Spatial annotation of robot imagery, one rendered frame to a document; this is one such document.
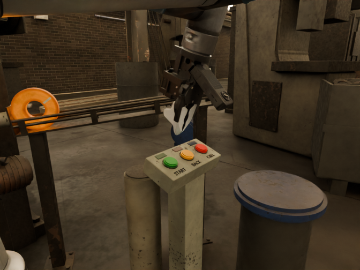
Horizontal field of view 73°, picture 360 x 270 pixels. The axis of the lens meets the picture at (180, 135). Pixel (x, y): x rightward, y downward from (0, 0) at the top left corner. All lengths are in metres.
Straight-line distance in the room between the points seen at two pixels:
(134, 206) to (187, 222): 0.18
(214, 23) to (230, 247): 1.07
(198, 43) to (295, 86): 2.07
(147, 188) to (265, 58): 2.16
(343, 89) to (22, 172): 1.73
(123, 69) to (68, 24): 5.02
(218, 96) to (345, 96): 1.36
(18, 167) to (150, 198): 0.50
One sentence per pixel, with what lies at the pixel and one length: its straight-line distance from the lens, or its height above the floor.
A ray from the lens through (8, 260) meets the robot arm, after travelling 0.46.
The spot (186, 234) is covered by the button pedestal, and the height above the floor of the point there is 0.36.
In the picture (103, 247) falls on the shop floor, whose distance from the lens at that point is 1.38.
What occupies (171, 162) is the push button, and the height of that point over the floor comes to 0.61.
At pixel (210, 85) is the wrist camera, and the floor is 0.82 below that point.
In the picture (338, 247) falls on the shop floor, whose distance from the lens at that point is 1.54.
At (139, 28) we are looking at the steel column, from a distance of 4.96.
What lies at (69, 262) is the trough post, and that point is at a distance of 1.34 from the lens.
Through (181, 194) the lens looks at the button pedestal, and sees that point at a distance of 0.74.
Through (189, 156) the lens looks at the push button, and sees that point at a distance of 0.72.
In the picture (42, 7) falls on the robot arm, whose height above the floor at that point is 0.91.
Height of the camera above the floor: 0.87
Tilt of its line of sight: 16 degrees down
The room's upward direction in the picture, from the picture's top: straight up
